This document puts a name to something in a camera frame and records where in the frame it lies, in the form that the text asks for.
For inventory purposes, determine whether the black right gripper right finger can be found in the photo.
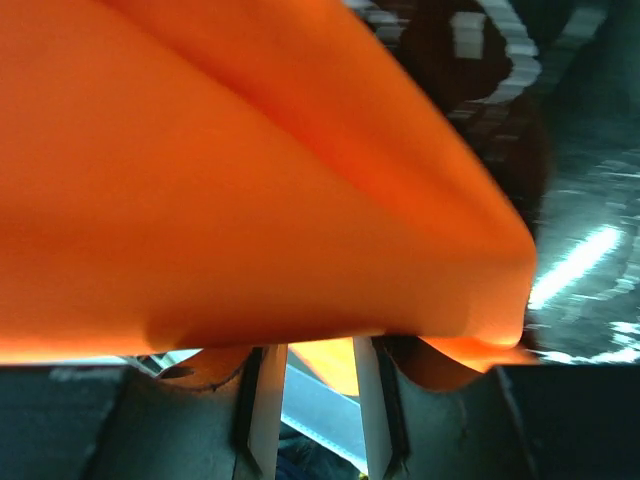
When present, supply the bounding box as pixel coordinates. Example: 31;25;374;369
353;337;530;479

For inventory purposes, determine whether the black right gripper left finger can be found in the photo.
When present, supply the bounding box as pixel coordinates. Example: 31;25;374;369
89;345;287;479

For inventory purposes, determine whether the orange t shirt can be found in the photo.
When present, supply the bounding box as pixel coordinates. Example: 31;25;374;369
1;1;536;374

